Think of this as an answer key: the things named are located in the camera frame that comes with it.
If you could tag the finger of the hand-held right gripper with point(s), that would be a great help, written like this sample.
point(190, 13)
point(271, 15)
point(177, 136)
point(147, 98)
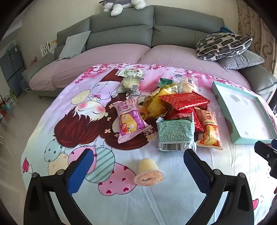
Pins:
point(265, 151)

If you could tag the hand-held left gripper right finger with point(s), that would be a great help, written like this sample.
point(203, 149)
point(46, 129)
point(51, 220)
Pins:
point(195, 171)

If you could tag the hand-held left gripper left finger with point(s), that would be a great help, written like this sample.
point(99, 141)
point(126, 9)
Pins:
point(80, 171)

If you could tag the gold swiss roll packet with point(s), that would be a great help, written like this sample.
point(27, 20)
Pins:
point(208, 129)

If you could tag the green brick pattern packet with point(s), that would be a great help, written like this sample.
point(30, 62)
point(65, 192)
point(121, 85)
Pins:
point(175, 132)

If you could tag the jelly cup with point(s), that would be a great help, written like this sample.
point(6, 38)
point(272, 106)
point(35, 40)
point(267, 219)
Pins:
point(149, 175)

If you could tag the teal cardboard tray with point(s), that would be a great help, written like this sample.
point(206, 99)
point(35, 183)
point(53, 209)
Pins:
point(244, 108)

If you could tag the shiny red snack packet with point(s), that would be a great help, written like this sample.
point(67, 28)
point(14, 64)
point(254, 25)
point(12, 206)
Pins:
point(198, 121)

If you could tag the purple swiss roll packet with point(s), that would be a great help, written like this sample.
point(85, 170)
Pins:
point(129, 121)

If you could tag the red patterned snack packet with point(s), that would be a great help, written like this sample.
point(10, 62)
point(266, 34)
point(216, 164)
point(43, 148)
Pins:
point(186, 100)

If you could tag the yellow cake packet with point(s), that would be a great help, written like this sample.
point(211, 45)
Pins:
point(153, 108)

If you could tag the dark green snack packet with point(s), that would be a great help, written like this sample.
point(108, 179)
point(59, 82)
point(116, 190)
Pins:
point(165, 82)

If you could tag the pale green cake packet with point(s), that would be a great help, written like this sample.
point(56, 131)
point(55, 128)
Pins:
point(131, 84)

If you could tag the white snack packet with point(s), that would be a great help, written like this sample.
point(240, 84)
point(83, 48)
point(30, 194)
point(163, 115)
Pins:
point(131, 73)

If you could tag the printed blanket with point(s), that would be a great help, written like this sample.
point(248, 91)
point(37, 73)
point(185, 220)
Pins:
point(65, 134)

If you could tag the red packet with white label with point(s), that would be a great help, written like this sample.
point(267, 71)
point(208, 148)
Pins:
point(179, 113)

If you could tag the crumpled yellow packet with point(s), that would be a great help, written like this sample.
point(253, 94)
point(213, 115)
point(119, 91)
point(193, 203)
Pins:
point(166, 89)

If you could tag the steamed cake packet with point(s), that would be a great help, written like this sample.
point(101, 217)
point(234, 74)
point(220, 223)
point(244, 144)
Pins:
point(187, 84)

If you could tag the colourful floor clutter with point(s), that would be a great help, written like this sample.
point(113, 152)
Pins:
point(7, 106)

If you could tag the black white patterned pillow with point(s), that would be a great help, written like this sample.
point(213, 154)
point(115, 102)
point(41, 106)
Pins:
point(223, 45)

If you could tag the purple sofa cover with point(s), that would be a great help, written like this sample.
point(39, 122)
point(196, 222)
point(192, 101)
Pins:
point(173, 58)

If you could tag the pink item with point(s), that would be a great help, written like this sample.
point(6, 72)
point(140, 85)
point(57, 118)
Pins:
point(33, 61)

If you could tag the blue cabinet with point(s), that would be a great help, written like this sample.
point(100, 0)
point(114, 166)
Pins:
point(12, 69)

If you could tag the light grey green pillow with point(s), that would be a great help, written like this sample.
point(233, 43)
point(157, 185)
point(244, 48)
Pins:
point(74, 45)

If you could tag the beige patterned curtain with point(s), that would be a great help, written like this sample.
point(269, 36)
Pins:
point(255, 26)

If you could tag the white magazine rack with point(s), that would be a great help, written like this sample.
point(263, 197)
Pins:
point(46, 48)

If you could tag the blue cushion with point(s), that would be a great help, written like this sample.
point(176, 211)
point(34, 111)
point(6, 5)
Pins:
point(227, 29)

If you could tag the grey green sofa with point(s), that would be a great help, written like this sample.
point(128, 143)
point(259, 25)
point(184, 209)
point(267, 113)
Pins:
point(121, 28)

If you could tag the grey white plush toy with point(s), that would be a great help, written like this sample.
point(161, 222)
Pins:
point(121, 6)

